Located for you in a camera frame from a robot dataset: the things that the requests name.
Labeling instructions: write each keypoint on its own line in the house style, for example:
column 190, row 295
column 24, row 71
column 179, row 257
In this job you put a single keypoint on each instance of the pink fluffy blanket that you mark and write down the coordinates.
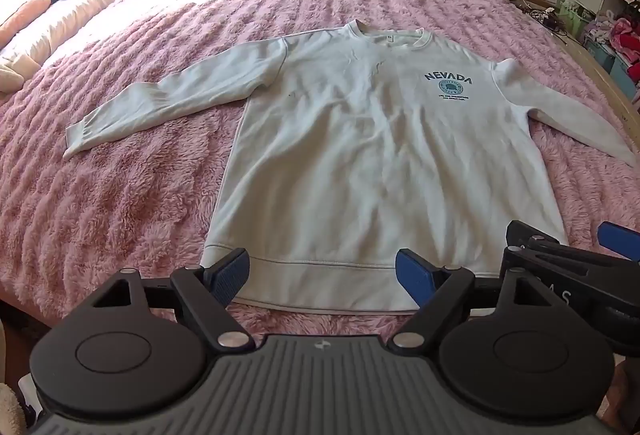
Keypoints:
column 150, row 165

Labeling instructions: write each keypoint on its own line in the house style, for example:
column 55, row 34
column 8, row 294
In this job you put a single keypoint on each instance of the green basket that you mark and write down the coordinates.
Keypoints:
column 575, row 20

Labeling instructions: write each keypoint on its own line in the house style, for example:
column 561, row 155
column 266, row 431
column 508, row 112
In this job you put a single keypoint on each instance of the cream quilt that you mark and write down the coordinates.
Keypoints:
column 65, row 22

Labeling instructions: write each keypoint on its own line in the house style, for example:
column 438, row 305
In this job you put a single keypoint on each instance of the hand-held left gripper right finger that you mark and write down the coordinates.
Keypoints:
column 412, row 277

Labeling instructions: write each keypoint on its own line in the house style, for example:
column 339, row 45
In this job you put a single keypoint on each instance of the blue storage bin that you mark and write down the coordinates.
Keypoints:
column 612, row 60

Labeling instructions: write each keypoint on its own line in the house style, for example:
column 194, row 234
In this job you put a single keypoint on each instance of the peach cushion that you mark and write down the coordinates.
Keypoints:
column 20, row 20

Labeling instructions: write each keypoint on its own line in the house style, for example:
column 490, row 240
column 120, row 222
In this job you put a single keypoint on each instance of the pile of clothes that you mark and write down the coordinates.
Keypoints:
column 622, row 32

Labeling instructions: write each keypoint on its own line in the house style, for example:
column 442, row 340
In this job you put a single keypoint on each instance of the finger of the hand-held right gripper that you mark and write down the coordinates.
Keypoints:
column 620, row 239
column 540, row 245

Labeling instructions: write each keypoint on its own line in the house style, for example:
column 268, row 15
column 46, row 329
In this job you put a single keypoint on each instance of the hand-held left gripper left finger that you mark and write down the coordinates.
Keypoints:
column 231, row 275

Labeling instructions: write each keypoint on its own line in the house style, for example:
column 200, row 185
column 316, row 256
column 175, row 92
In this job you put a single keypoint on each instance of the white printed sweatshirt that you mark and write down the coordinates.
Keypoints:
column 350, row 140

